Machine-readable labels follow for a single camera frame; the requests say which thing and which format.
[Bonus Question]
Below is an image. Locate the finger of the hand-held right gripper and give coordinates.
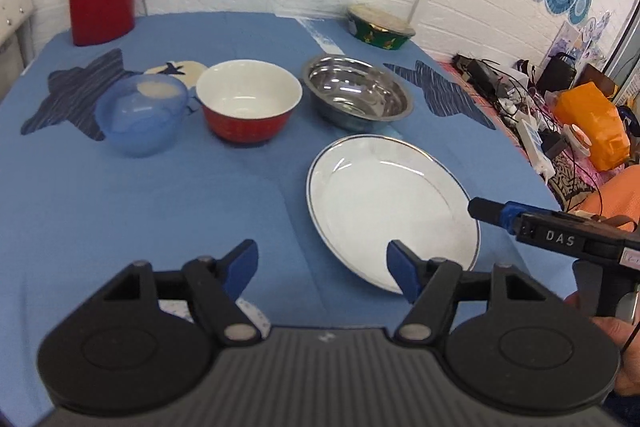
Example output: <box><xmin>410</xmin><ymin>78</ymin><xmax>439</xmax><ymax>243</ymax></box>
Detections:
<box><xmin>468</xmin><ymin>197</ymin><xmax>523</xmax><ymax>235</ymax></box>

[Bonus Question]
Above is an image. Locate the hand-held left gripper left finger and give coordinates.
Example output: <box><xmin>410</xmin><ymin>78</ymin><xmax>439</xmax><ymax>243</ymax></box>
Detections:
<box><xmin>95</xmin><ymin>239</ymin><xmax>271</xmax><ymax>348</ymax></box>

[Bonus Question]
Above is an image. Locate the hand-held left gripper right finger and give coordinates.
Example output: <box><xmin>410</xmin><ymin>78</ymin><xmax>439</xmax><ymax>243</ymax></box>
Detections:
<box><xmin>386</xmin><ymin>239</ymin><xmax>551</xmax><ymax>348</ymax></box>

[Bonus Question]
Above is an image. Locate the white plate with silver rim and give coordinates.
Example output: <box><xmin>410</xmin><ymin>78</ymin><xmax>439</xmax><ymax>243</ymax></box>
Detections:
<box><xmin>306</xmin><ymin>134</ymin><xmax>482</xmax><ymax>295</ymax></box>

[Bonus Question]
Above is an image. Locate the red and white bowl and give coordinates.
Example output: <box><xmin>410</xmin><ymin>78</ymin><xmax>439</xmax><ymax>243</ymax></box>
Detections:
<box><xmin>195</xmin><ymin>60</ymin><xmax>304</xmax><ymax>146</ymax></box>

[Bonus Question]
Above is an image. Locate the blue plastic bowl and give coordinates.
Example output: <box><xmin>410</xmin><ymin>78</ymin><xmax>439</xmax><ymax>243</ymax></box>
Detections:
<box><xmin>95</xmin><ymin>74</ymin><xmax>191</xmax><ymax>158</ymax></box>

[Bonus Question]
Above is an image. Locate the stainless steel bowl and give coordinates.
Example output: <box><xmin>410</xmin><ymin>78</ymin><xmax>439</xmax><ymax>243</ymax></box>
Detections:
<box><xmin>301</xmin><ymin>55</ymin><xmax>415</xmax><ymax>132</ymax></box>

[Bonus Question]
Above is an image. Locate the person's right hand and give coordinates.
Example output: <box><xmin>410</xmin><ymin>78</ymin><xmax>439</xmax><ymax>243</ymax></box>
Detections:
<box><xmin>565</xmin><ymin>292</ymin><xmax>640</xmax><ymax>398</ymax></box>

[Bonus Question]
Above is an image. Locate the orange cloth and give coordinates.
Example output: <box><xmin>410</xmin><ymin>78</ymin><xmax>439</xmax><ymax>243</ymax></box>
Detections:
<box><xmin>574</xmin><ymin>166</ymin><xmax>640</xmax><ymax>230</ymax></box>

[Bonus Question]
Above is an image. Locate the white power strip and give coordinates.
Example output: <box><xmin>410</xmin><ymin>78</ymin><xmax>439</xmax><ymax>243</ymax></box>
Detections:
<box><xmin>516</xmin><ymin>119</ymin><xmax>555</xmax><ymax>174</ymax></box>

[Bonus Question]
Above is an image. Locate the blue printed tablecloth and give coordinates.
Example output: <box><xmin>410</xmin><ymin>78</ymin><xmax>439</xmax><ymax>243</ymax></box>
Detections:
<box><xmin>0</xmin><ymin>11</ymin><xmax>576</xmax><ymax>427</ymax></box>

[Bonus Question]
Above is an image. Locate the orange plastic bag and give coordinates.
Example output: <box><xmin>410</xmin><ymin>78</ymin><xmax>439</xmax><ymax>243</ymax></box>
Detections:
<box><xmin>554</xmin><ymin>83</ymin><xmax>632</xmax><ymax>172</ymax></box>

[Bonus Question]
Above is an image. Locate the black power adapter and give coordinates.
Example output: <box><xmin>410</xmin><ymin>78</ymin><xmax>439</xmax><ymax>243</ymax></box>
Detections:
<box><xmin>465</xmin><ymin>58</ymin><xmax>502</xmax><ymax>90</ymax></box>

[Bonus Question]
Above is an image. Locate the brown bag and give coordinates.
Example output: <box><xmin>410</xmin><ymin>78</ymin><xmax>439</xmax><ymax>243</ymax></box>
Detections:
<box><xmin>580</xmin><ymin>64</ymin><xmax>619</xmax><ymax>98</ymax></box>

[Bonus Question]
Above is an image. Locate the green patterned bowl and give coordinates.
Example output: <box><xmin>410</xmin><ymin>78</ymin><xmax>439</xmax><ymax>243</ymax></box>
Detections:
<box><xmin>347</xmin><ymin>4</ymin><xmax>417</xmax><ymax>52</ymax></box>

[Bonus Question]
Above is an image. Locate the medium blue wall plate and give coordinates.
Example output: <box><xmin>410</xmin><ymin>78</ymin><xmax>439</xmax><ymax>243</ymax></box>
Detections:
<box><xmin>570</xmin><ymin>0</ymin><xmax>594</xmax><ymax>26</ymax></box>

